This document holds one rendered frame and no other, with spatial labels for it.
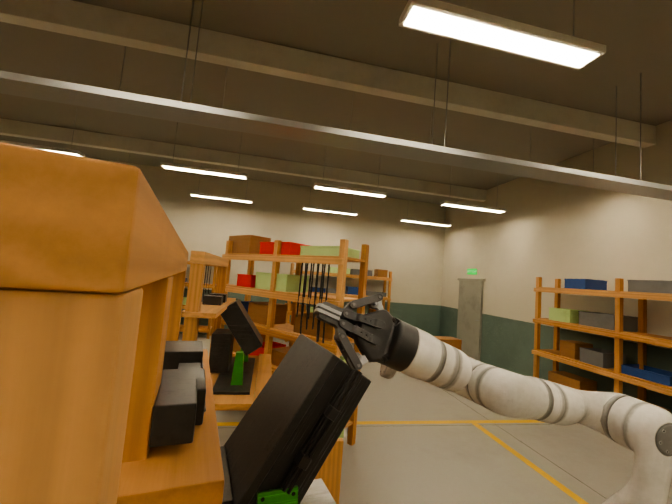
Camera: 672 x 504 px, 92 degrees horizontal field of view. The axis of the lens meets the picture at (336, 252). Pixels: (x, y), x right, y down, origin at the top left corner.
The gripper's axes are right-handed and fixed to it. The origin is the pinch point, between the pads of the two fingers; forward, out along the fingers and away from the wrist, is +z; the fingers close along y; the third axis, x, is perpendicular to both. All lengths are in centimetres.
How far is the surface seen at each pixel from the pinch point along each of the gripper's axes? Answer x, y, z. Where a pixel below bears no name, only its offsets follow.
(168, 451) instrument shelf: 25.3, 28.3, 12.3
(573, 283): 330, -309, -461
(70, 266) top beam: -23.1, 10.4, 22.5
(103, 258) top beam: -23.2, 9.1, 21.2
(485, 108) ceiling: 220, -406, -159
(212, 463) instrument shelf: 20.3, 26.9, 4.7
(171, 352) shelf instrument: 65, 14, 25
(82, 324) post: -21.6, 13.3, 20.4
